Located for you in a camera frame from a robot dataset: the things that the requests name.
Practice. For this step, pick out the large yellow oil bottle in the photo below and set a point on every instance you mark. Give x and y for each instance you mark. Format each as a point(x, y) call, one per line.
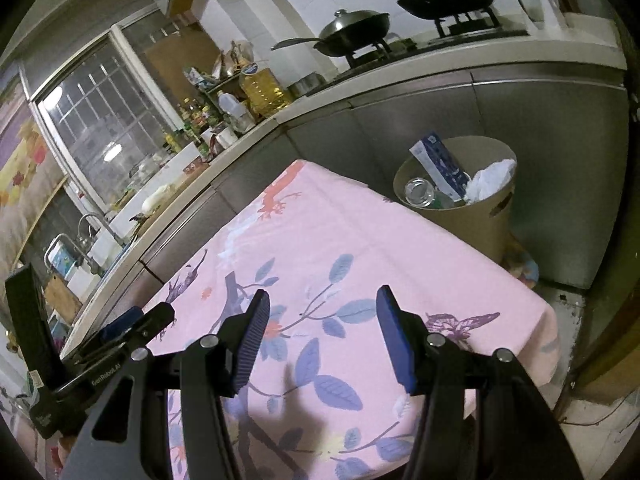
point(265, 92)

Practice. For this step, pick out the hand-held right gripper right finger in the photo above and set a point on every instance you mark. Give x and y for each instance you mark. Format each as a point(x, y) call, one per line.
point(395, 340)

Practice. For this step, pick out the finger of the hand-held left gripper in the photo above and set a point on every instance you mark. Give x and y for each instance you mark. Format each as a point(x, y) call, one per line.
point(122, 322)
point(155, 322)

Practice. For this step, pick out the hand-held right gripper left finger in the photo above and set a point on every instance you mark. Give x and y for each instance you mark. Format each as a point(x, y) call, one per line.
point(252, 340)

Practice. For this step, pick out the wooden cutting board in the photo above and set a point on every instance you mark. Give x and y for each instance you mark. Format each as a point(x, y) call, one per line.
point(62, 300)

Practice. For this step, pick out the clear plastic bottle green label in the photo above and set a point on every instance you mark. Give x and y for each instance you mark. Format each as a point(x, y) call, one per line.
point(420, 191)

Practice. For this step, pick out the small white jar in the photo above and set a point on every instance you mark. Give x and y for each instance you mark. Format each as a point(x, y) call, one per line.
point(225, 137)

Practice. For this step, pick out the white plastic jug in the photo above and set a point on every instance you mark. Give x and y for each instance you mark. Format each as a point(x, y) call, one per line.
point(232, 107)

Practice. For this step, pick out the white vegetable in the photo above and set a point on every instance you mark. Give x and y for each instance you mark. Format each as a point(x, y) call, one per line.
point(157, 197)

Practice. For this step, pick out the gas stove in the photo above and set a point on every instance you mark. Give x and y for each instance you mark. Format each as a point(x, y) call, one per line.
point(450, 35)

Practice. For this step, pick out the beige round trash bin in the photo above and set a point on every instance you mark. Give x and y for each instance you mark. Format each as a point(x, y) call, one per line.
point(470, 230)

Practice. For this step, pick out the floral wall cloth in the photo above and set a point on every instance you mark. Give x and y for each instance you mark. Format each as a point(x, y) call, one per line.
point(25, 170)

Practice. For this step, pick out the colourful floor rag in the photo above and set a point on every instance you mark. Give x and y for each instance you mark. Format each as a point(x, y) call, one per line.
point(522, 262)

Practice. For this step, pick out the metal sink faucet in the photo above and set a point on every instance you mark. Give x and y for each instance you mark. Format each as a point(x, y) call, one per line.
point(95, 225)
point(65, 247)

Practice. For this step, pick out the black wok with lid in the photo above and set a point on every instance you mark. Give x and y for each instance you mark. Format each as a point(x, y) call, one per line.
point(355, 27)

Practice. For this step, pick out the pink floral tablecloth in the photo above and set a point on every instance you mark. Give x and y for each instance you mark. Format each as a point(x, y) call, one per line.
point(325, 240)

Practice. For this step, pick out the barred kitchen window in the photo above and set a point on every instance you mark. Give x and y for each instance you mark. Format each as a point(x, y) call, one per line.
point(100, 125)

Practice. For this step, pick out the stainless steel bowl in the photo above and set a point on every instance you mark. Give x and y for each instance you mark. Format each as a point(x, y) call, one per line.
point(306, 86)

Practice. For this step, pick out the white paper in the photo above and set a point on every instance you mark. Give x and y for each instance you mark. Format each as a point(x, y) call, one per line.
point(490, 177)

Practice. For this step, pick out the white blue carton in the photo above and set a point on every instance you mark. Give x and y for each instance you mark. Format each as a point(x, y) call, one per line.
point(442, 162)

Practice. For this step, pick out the row of seasoning bottles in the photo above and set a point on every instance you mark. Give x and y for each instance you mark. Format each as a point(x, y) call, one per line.
point(192, 120)

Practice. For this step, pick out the grey kitchen counter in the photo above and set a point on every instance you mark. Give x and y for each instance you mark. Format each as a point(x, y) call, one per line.
point(425, 115)

